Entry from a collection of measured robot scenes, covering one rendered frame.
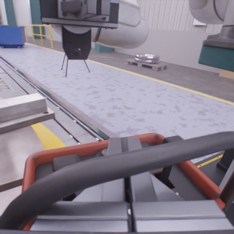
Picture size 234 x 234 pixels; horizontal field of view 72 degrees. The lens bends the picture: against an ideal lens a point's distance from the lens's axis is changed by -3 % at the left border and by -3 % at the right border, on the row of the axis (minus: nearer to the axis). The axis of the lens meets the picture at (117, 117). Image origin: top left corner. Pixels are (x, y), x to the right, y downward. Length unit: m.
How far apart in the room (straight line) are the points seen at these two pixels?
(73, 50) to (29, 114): 1.03
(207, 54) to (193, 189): 0.47
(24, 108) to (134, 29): 1.03
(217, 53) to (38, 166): 0.55
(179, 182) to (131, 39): 0.41
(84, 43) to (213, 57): 0.39
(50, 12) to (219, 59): 0.47
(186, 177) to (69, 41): 0.32
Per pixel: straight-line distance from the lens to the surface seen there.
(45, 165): 0.23
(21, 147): 1.13
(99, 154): 0.23
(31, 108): 1.36
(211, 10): 0.72
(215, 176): 1.04
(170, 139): 0.18
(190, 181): 0.23
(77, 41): 0.38
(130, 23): 0.51
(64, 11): 0.30
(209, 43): 0.60
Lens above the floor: 0.95
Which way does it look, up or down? 27 degrees down
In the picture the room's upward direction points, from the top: 4 degrees clockwise
